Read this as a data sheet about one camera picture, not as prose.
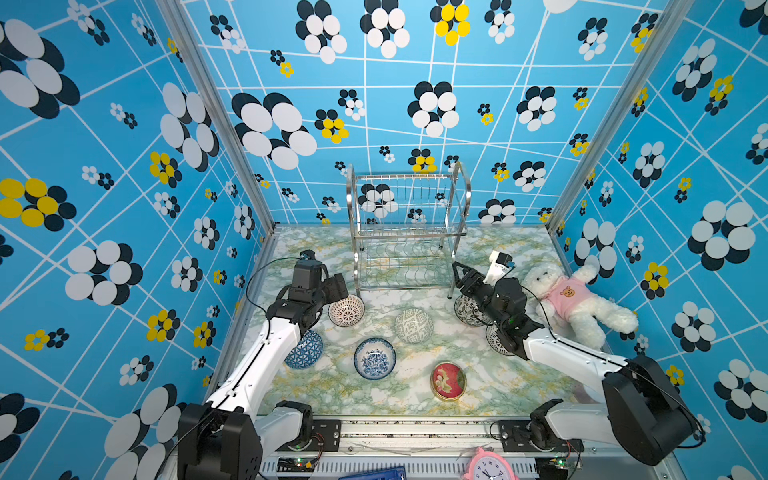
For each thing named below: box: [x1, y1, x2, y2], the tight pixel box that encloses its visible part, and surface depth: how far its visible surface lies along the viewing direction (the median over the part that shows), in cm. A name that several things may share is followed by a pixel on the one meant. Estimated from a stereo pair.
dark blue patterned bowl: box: [284, 330, 324, 369], surface depth 88 cm
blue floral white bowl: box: [353, 337, 397, 381], surface depth 86 cm
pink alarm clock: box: [463, 447, 520, 480], surface depth 69 cm
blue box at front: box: [338, 466, 408, 480], surface depth 66 cm
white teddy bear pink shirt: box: [526, 264, 639, 350], surface depth 91 cm
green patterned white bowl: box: [395, 308, 434, 345], surface depth 93 cm
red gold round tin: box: [430, 361, 468, 402], surface depth 80 cm
